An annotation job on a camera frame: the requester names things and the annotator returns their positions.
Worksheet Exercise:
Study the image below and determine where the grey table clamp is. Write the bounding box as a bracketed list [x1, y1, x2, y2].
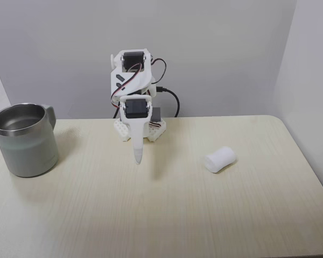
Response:
[151, 107, 163, 122]

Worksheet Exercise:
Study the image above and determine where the grey steel mug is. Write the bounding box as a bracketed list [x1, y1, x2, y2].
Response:
[0, 102, 60, 178]

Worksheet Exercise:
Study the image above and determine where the black power cable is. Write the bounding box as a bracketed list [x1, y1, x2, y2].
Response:
[156, 85, 180, 118]

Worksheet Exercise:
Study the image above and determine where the red black servo wire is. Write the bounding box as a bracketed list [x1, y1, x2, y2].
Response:
[110, 57, 168, 106]

